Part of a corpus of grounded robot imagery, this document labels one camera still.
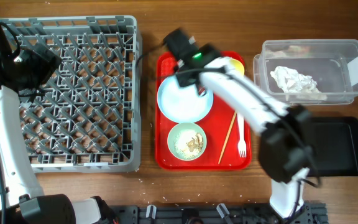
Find white napkin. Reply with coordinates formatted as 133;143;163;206
270;66;327;101

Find light blue plate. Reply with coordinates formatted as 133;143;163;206
157;77;214;123

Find red plastic tray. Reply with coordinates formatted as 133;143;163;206
155;52;252;171

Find wooden chopstick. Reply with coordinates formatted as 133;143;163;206
218;111;237;165

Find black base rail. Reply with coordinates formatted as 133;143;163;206
111;202;329;224

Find black tray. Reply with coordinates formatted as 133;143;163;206
313;116;358;177

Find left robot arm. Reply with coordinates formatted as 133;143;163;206
0;22;119;223

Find green bowl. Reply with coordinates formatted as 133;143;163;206
167;123;207;161

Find white plastic fork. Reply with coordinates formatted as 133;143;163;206
237;113;247;157

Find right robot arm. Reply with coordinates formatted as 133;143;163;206
163;28;316;223

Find yellow plastic cup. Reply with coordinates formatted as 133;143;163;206
229;58;245;77

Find clear plastic bin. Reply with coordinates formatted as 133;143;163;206
253;39;358;105

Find rice and food scraps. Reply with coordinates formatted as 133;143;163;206
174;129;204;159

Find grey dishwasher rack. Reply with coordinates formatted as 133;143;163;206
4;15;142;173

